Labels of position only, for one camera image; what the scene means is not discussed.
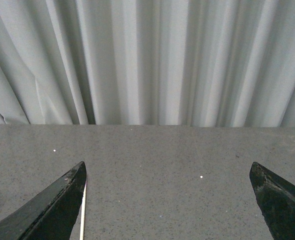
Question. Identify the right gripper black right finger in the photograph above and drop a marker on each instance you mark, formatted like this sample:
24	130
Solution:
275	197

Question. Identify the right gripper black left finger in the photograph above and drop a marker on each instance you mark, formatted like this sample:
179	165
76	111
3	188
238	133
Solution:
51	214

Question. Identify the white speckled chopstick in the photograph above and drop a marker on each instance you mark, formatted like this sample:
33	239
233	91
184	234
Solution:
83	213

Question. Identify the grey white curtain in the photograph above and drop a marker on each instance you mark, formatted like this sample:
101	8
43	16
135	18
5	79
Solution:
203	63

